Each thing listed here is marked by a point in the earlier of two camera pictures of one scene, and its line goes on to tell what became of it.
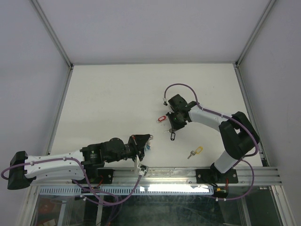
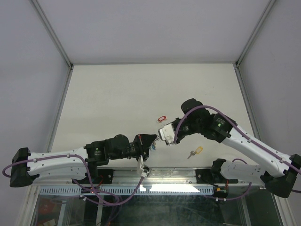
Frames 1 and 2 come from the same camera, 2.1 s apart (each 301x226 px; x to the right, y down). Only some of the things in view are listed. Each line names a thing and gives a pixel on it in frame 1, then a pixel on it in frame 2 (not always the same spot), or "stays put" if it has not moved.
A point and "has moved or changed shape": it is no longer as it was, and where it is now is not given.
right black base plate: [215, 176] stays put
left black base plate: [105, 176] stays put
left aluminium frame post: [44, 20] stays put
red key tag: [161, 119] stays put
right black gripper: [174, 126] → [178, 138]
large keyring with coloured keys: [147, 146] has moved or changed shape
